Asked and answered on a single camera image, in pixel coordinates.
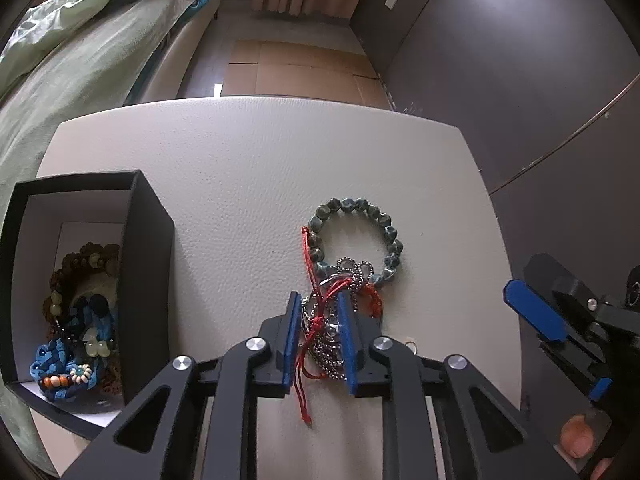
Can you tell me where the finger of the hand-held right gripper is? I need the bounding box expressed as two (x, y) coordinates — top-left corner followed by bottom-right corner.
(540, 341), (615, 403)
(504, 254), (640, 348)

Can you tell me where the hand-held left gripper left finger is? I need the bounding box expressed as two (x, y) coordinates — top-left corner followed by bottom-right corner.
(60, 291), (303, 480)

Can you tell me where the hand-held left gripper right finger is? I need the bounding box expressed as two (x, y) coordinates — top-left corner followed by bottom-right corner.
(336, 291), (576, 480)

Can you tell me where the silver ball chain necklace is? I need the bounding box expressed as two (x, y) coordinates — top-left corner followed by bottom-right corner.
(300, 259), (382, 380)

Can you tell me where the red string bracelet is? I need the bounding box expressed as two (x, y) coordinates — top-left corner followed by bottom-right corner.
(295, 226), (352, 428)

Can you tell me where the black jewelry box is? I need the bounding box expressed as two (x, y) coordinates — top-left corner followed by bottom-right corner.
(0, 170), (176, 443)

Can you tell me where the person's right hand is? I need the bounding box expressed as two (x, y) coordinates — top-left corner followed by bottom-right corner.
(560, 414), (616, 480)

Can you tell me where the flat cardboard sheet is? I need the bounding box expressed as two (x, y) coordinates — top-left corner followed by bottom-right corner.
(219, 39), (392, 109)

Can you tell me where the orange red cord bracelet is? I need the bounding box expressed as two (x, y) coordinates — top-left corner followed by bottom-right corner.
(359, 283), (386, 319)

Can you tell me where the green stone bead bracelet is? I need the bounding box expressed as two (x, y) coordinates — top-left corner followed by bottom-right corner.
(306, 198), (405, 288)

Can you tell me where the pale green bead bracelet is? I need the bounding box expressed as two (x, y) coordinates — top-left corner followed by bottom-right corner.
(49, 294), (110, 360)

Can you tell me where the brown bead bracelet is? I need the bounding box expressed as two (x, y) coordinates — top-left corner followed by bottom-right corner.
(46, 242), (122, 342)

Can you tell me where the blue woven cord bracelet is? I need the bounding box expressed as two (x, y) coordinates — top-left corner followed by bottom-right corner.
(30, 296), (122, 405)

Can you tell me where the beige bed frame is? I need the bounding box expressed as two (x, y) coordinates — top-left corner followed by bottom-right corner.
(125, 0), (222, 107)

